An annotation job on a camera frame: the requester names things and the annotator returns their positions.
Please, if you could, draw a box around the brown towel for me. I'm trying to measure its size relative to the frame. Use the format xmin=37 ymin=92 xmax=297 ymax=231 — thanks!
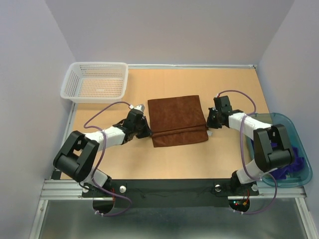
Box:
xmin=148 ymin=95 xmax=208 ymax=147

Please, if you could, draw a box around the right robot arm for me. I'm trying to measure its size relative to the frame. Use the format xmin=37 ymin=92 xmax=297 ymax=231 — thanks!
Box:
xmin=207 ymin=96 xmax=295 ymax=197

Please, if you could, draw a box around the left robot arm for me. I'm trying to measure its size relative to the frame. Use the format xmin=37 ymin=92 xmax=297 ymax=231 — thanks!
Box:
xmin=53 ymin=105 xmax=152 ymax=196

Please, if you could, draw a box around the teal translucent plastic bin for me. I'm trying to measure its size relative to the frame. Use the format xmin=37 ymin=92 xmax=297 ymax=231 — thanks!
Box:
xmin=251 ymin=113 xmax=313 ymax=188

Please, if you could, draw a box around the white plastic mesh basket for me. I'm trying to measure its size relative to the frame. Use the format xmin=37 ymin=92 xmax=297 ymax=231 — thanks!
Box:
xmin=60 ymin=62 xmax=129 ymax=104

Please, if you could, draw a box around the purple towel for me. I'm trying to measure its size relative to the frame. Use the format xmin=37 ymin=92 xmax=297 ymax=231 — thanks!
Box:
xmin=270 ymin=146 xmax=305 ymax=180

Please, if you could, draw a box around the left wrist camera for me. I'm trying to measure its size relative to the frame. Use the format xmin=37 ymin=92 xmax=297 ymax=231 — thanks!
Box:
xmin=129 ymin=104 xmax=145 ymax=113

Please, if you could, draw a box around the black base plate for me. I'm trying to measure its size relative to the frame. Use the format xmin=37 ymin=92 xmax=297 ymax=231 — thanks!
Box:
xmin=82 ymin=178 xmax=260 ymax=210

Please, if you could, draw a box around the aluminium frame rail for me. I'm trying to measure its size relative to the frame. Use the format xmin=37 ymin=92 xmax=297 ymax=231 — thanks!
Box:
xmin=29 ymin=103 xmax=78 ymax=239

